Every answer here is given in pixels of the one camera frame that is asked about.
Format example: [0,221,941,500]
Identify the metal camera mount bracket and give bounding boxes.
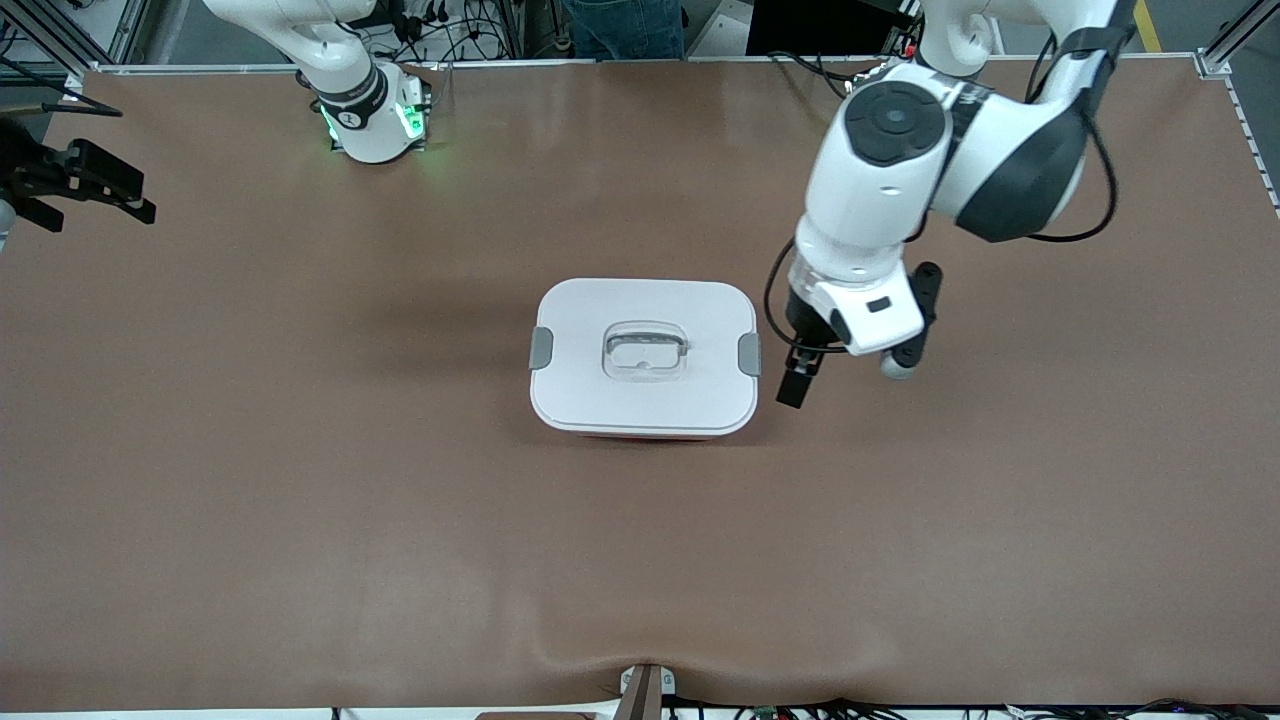
[618,663,677,720]

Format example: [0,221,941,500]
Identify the person wearing white shirt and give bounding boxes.
[562,0,687,61]

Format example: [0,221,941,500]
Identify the brown table mat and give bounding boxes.
[0,60,1280,713]

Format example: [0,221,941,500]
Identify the tangled black cables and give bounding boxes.
[345,0,521,63]

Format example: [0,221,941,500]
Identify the pink plastic box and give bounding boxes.
[565,429,731,442]

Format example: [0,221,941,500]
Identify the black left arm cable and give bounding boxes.
[765,30,1119,351]

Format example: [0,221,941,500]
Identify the aluminium frame profile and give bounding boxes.
[1195,0,1280,81]
[0,0,151,81]

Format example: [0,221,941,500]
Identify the black arm base cable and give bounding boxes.
[768,48,856,99]

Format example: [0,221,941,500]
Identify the clear lid handle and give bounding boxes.
[604,330,691,363]

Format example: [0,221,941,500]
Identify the white plastic box lid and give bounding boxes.
[529,278,763,440]

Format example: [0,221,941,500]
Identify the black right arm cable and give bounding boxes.
[0,55,124,117]

